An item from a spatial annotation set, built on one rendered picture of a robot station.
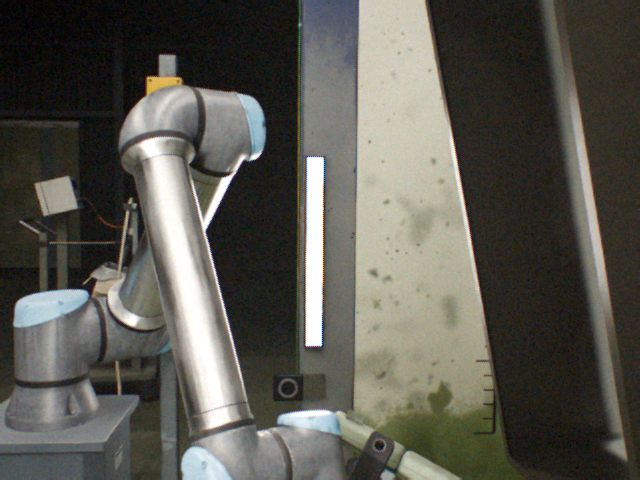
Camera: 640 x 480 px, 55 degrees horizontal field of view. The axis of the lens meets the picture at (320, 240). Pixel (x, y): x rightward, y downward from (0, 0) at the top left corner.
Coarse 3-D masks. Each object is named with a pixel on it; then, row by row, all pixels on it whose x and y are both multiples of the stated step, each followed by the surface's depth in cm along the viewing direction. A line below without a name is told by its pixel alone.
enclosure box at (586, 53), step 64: (448, 0) 150; (512, 0) 152; (576, 0) 91; (448, 64) 151; (512, 64) 152; (576, 64) 92; (448, 128) 151; (512, 128) 153; (576, 128) 94; (512, 192) 154; (576, 192) 156; (512, 256) 155; (576, 256) 157; (512, 320) 156; (576, 320) 158; (512, 384) 157; (576, 384) 159; (512, 448) 158; (576, 448) 157
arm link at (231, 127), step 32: (224, 96) 104; (224, 128) 103; (256, 128) 107; (192, 160) 108; (224, 160) 107; (128, 288) 131; (128, 320) 134; (160, 320) 137; (128, 352) 139; (160, 352) 146
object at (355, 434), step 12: (348, 420) 119; (360, 420) 119; (348, 432) 118; (360, 432) 117; (348, 444) 118; (360, 444) 117; (396, 444) 117; (396, 456) 114; (408, 456) 114; (420, 456) 116; (408, 468) 113; (420, 468) 112; (432, 468) 113
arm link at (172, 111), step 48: (192, 96) 100; (144, 144) 92; (192, 144) 98; (144, 192) 92; (192, 192) 94; (192, 240) 89; (192, 288) 86; (192, 336) 84; (192, 384) 82; (240, 384) 85; (192, 432) 81; (240, 432) 80
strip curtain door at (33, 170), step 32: (0, 128) 1046; (32, 128) 1050; (64, 128) 1054; (0, 160) 1049; (32, 160) 1053; (64, 160) 1056; (0, 192) 1052; (32, 192) 1056; (0, 224) 1055; (32, 224) 1059; (32, 256) 1062
